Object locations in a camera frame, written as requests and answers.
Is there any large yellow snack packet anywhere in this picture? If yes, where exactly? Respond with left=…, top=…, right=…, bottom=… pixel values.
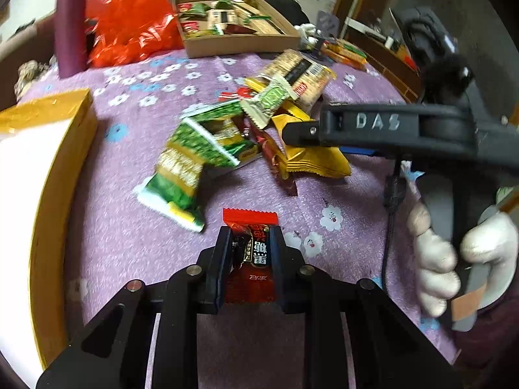
left=271, top=112, right=353, bottom=179

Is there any grey plastic mount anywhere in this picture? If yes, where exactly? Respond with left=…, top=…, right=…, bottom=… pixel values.
left=315, top=10, right=340, bottom=39

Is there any purple cylinder bottle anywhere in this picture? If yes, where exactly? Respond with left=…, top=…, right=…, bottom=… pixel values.
left=54, top=0, right=92, bottom=78

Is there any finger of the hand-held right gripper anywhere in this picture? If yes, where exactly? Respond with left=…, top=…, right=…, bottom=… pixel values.
left=343, top=147, right=390, bottom=158
left=281, top=103, right=426, bottom=149

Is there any pile of assorted snack packets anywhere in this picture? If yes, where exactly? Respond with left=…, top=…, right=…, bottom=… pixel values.
left=176, top=0, right=284, bottom=37

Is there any orange snack packet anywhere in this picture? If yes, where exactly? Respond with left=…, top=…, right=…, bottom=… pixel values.
left=320, top=38, right=369, bottom=70

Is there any patterned crumpled cloth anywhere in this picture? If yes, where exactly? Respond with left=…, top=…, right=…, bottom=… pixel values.
left=14, top=59, right=59, bottom=100

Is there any green gold snack packet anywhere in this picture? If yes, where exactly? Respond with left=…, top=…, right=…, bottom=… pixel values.
left=136, top=122, right=207, bottom=233

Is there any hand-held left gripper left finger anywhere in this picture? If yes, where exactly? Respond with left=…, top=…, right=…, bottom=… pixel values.
left=36, top=226, right=236, bottom=389

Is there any person's right hand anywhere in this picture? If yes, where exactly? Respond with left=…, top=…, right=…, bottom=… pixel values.
left=407, top=200, right=519, bottom=319

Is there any black cable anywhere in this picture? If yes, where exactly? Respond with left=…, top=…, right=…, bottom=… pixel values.
left=381, top=158, right=406, bottom=292

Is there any purple floral tablecloth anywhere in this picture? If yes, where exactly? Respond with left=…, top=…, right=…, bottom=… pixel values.
left=12, top=51, right=463, bottom=389

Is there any person's right forearm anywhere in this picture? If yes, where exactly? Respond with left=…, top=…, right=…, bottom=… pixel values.
left=458, top=292, right=519, bottom=377

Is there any white fabric item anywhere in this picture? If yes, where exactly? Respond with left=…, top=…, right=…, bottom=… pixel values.
left=295, top=22, right=322, bottom=47

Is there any gold cardboard box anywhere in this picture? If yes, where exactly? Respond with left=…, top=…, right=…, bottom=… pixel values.
left=0, top=88, right=98, bottom=385

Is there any red candy packet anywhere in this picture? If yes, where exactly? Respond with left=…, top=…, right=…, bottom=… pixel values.
left=223, top=208, right=280, bottom=304

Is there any red plastic bag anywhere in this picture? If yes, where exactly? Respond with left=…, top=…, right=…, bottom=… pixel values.
left=83, top=0, right=185, bottom=67

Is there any brown cardboard box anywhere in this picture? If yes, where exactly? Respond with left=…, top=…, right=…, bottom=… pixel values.
left=170, top=0, right=301, bottom=58

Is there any brown sofa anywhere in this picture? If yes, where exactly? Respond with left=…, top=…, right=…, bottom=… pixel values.
left=0, top=12, right=59, bottom=110

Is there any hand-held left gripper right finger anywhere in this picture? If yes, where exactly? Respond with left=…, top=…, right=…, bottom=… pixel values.
left=270, top=225, right=467, bottom=389

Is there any red white snack packet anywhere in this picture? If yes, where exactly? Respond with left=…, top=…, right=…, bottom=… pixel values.
left=218, top=88, right=254, bottom=103

